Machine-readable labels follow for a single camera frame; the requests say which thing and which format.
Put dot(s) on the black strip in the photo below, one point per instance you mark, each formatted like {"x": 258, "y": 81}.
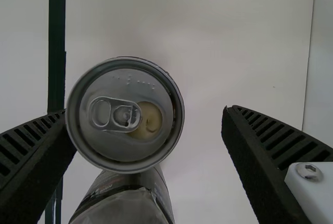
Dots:
{"x": 56, "y": 39}

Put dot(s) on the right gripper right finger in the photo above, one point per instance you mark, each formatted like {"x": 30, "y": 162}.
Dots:
{"x": 265, "y": 156}

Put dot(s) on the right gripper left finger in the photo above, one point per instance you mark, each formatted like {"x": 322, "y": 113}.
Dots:
{"x": 28, "y": 161}

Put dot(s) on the purple drink can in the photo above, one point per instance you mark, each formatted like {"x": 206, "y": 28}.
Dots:
{"x": 125, "y": 91}

